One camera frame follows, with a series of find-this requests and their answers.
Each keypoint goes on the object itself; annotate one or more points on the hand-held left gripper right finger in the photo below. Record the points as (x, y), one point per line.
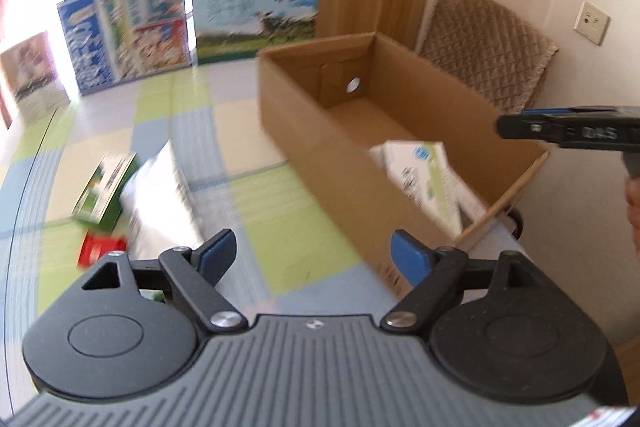
(410, 257)

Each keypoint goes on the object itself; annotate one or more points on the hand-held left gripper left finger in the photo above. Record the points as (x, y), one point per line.
(217, 257)

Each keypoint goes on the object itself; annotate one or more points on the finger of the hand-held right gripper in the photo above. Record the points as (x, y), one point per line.
(550, 129)

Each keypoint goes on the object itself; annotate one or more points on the large white medicine box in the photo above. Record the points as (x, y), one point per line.
(425, 179)

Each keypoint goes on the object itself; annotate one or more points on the red snack packet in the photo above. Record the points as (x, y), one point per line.
(100, 249)

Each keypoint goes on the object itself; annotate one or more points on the brown cardboard box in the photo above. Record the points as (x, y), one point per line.
(320, 142)

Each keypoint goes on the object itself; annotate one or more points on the checked cloth desktop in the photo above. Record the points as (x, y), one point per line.
(240, 207)

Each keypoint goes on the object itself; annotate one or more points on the person's right hand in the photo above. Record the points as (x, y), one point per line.
(634, 212)

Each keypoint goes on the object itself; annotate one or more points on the silver foil bag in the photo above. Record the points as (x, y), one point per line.
(160, 202)

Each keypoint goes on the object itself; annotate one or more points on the chair with quilted brown cover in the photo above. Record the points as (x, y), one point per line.
(490, 47)

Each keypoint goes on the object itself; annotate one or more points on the small green box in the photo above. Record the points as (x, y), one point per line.
(100, 192)

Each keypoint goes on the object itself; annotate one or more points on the dark blue milk carton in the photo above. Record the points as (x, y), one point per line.
(125, 32)

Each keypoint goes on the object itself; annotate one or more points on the light blue cow milk carton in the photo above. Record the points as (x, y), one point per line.
(255, 14)

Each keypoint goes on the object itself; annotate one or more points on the white appliance box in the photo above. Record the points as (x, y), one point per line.
(32, 77)

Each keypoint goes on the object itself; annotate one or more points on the beige wall outlet plate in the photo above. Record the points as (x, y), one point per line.
(591, 23)

